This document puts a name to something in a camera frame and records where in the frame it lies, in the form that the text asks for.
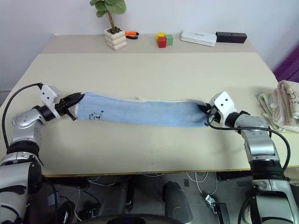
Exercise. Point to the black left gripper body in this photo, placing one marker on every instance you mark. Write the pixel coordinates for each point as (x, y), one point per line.
(63, 106)

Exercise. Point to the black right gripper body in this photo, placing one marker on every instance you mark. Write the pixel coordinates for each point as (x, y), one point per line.
(213, 113)

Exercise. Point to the light blue towel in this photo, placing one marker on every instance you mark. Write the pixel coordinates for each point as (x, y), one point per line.
(144, 112)

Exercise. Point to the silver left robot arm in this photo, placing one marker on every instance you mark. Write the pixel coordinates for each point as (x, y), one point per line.
(23, 119)

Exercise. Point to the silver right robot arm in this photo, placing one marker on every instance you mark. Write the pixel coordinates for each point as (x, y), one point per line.
(259, 140)

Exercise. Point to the folded green patterned towel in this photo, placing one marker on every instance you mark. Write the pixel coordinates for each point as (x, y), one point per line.
(266, 105)

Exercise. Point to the folded pink white towel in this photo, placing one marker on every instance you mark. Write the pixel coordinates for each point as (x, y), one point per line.
(288, 105)

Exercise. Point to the green plant in white pot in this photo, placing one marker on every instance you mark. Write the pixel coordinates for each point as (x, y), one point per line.
(115, 38)

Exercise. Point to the white flat case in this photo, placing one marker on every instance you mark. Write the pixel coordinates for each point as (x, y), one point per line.
(198, 37)

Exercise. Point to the green cube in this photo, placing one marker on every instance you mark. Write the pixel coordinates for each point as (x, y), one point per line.
(169, 40)

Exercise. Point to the black rectangular box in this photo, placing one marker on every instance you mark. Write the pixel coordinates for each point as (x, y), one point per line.
(231, 37)

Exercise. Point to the red cube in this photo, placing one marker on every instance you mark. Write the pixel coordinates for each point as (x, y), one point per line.
(162, 42)

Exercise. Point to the yellow cube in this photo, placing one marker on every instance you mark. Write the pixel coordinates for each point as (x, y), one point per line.
(160, 34)

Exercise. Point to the purple ribbed object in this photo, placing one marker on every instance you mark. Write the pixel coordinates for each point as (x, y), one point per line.
(288, 65)

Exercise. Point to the dark rounded shape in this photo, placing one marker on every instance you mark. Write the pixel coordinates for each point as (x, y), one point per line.
(176, 200)

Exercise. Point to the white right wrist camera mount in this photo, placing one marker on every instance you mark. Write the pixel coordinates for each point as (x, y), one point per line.
(224, 102)

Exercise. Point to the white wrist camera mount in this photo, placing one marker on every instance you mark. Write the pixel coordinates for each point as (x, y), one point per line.
(224, 102)
(47, 94)

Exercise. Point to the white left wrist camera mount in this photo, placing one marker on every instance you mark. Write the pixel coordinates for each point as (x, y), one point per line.
(47, 94)

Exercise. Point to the metal caster wheel bracket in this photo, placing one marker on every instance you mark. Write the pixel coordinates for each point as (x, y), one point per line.
(216, 206)

